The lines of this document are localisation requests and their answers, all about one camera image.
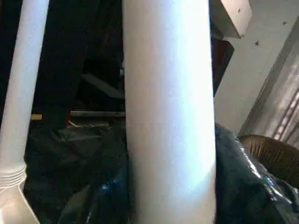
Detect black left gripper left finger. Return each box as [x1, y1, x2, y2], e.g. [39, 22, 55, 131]
[57, 160, 139, 224]

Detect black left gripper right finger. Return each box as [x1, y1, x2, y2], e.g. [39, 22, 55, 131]
[214, 126, 299, 224]

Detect white plastic table top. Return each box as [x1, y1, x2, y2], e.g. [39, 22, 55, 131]
[0, 183, 41, 224]

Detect white plastic table leg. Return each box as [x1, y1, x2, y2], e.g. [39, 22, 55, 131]
[121, 0, 217, 224]
[0, 0, 50, 190]

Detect beige hanging box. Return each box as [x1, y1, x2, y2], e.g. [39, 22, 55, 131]
[214, 0, 253, 40]

